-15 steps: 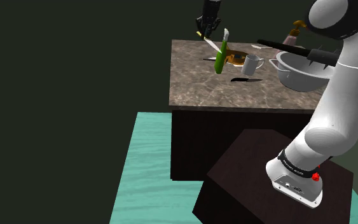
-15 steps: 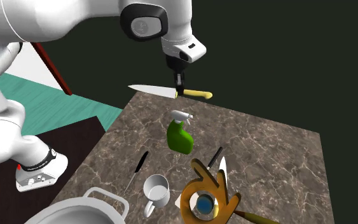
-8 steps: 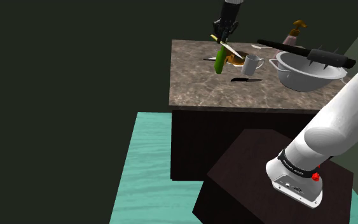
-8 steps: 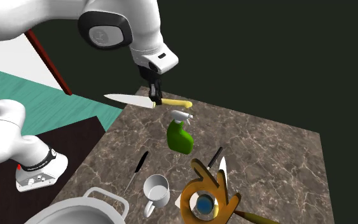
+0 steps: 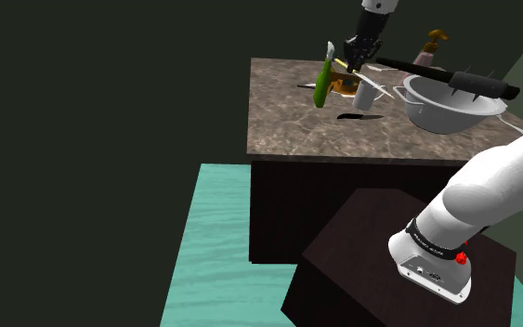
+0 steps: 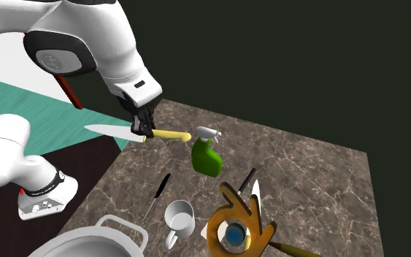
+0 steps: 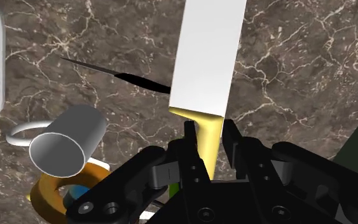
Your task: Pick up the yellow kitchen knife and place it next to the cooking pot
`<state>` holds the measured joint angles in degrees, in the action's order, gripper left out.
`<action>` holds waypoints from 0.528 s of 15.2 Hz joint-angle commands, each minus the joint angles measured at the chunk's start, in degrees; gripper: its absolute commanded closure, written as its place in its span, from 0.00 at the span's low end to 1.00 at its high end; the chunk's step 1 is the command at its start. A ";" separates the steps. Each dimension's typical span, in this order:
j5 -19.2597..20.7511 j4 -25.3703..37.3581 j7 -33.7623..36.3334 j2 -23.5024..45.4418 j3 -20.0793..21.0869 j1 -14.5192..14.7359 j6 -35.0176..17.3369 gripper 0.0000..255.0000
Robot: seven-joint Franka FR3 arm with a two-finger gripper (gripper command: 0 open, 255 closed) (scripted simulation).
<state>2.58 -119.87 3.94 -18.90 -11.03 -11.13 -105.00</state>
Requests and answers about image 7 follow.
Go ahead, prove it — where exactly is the white knife with yellow handle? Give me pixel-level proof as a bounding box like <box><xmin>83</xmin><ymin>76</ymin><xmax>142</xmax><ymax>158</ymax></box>
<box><xmin>168</xmin><ymin>0</ymin><xmax>248</xmax><ymax>181</ymax></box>

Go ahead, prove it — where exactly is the black knife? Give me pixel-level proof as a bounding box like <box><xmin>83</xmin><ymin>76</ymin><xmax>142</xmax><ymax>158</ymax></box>
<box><xmin>60</xmin><ymin>57</ymin><xmax>172</xmax><ymax>95</ymax></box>

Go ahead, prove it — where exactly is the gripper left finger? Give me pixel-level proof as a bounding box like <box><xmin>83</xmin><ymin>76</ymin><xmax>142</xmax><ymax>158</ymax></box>
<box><xmin>65</xmin><ymin>120</ymin><xmax>212</xmax><ymax>224</ymax></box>

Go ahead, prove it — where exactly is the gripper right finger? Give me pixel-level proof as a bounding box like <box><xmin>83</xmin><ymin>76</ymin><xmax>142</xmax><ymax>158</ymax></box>
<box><xmin>223</xmin><ymin>118</ymin><xmax>358</xmax><ymax>224</ymax></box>

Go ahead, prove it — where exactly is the small green object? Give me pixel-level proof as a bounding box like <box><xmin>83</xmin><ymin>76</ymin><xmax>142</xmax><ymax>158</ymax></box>
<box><xmin>168</xmin><ymin>182</ymin><xmax>180</xmax><ymax>199</ymax></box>

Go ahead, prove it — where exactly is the blue and grey cylinder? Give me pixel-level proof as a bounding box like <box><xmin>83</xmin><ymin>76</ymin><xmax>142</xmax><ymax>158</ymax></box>
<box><xmin>62</xmin><ymin>185</ymin><xmax>92</xmax><ymax>209</ymax></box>

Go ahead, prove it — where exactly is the orange ring-shaped object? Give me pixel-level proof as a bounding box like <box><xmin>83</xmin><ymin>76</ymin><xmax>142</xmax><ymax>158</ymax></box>
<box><xmin>29</xmin><ymin>162</ymin><xmax>111</xmax><ymax>224</ymax></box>

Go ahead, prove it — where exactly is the grey mug with white handle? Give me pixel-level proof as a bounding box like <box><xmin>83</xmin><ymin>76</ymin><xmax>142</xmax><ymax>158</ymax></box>
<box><xmin>6</xmin><ymin>104</ymin><xmax>108</xmax><ymax>179</ymax></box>

